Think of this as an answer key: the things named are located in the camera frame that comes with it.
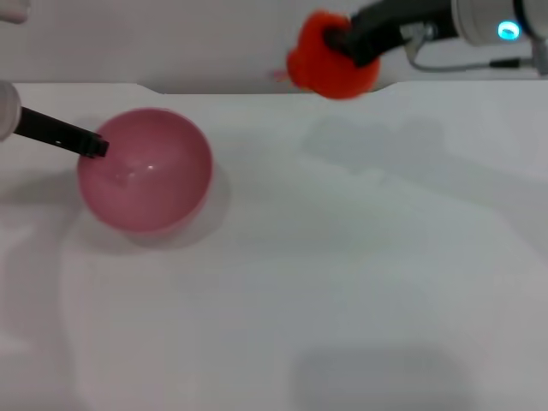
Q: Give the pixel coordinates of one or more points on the pink plastic bowl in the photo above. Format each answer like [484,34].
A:
[150,180]

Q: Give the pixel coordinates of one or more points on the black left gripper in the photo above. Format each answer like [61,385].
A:
[49,130]

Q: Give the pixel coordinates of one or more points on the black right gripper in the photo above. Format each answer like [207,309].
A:
[385,27]

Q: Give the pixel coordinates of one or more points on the orange toy fruit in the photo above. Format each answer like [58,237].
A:
[329,73]

